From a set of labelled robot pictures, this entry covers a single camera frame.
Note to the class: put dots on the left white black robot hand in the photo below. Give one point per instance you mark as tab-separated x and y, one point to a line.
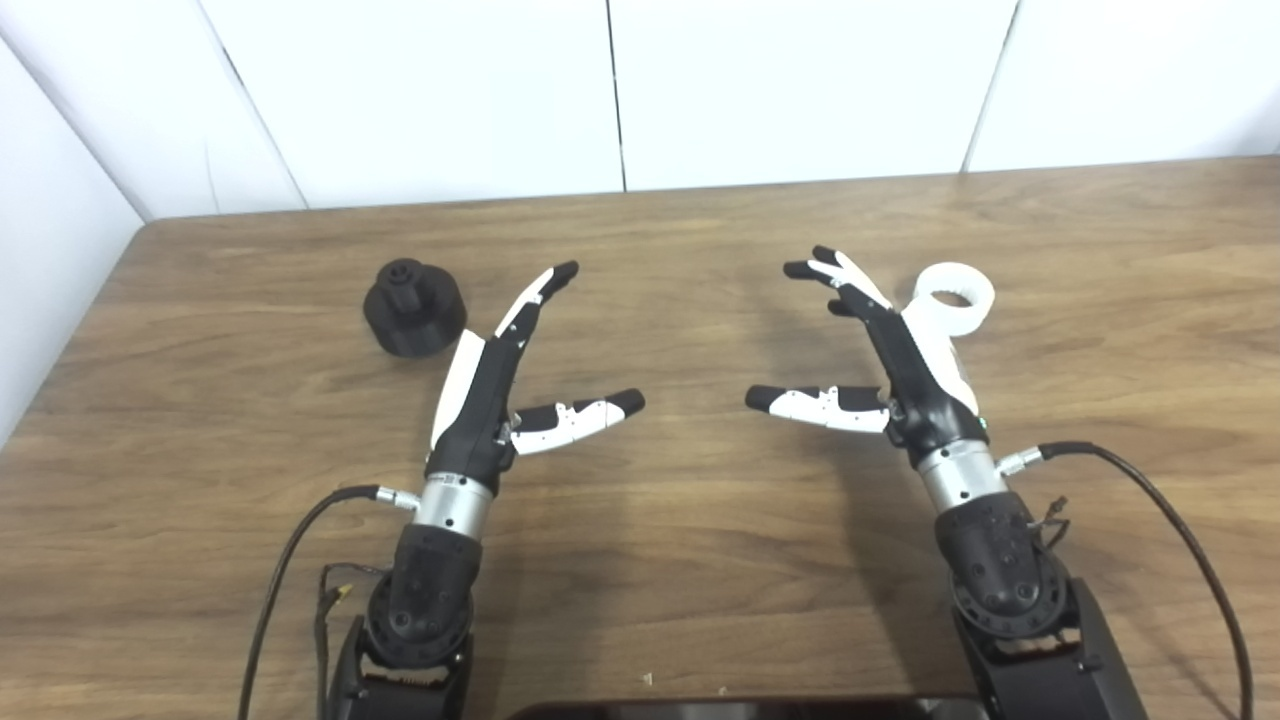
480	400

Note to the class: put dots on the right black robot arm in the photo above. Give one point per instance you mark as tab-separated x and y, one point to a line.
1000	570

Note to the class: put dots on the round black plastic part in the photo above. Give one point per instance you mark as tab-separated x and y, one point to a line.
415	315

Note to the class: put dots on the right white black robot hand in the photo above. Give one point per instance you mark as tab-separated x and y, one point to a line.
920	390

